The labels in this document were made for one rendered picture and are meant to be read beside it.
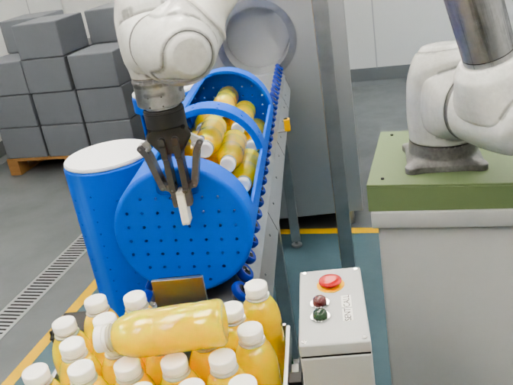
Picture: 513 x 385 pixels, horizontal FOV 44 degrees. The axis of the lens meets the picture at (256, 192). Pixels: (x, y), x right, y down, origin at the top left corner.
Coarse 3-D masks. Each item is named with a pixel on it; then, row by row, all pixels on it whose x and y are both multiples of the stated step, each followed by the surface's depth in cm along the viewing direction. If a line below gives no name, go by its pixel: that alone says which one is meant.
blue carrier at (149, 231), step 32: (192, 96) 179; (256, 96) 205; (256, 128) 165; (160, 160) 129; (128, 192) 126; (160, 192) 126; (192, 192) 126; (224, 192) 125; (256, 192) 140; (128, 224) 129; (160, 224) 128; (192, 224) 128; (224, 224) 127; (128, 256) 132; (160, 256) 131; (192, 256) 131; (224, 256) 130
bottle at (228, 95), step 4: (224, 88) 201; (228, 88) 201; (232, 88) 202; (220, 92) 196; (224, 92) 195; (228, 92) 195; (232, 92) 198; (236, 92) 201; (216, 96) 193; (220, 96) 191; (224, 96) 191; (228, 96) 192; (232, 96) 195; (236, 96) 199; (216, 100) 191; (220, 100) 190; (224, 100) 190; (228, 100) 190; (232, 100) 192; (236, 100) 197; (232, 104) 191; (236, 104) 198
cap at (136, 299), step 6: (126, 294) 110; (132, 294) 110; (138, 294) 110; (144, 294) 109; (126, 300) 108; (132, 300) 108; (138, 300) 108; (144, 300) 109; (126, 306) 108; (132, 306) 108; (138, 306) 108
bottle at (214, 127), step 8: (208, 120) 169; (216, 120) 169; (200, 128) 166; (208, 128) 162; (216, 128) 164; (224, 128) 171; (208, 136) 160; (216, 136) 161; (216, 144) 160; (216, 152) 163
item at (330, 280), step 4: (324, 276) 102; (328, 276) 102; (332, 276) 102; (336, 276) 102; (320, 280) 101; (324, 280) 101; (328, 280) 101; (332, 280) 100; (336, 280) 100; (340, 280) 100; (320, 284) 101; (324, 284) 100; (328, 284) 100; (332, 284) 100; (336, 284) 100
